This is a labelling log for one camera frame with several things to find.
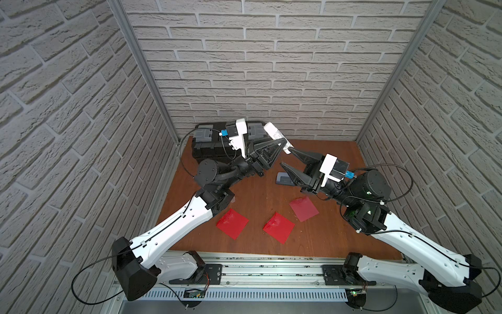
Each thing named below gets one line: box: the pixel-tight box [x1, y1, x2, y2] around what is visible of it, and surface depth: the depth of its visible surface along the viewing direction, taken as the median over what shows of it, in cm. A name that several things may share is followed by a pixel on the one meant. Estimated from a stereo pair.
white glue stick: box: [263, 121, 295, 155], surface depth 46 cm
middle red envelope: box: [262, 211, 296, 245], surface depth 88 cm
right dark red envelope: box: [288, 196, 320, 223], surface depth 92 cm
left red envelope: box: [215, 208, 250, 241], surface depth 89 cm
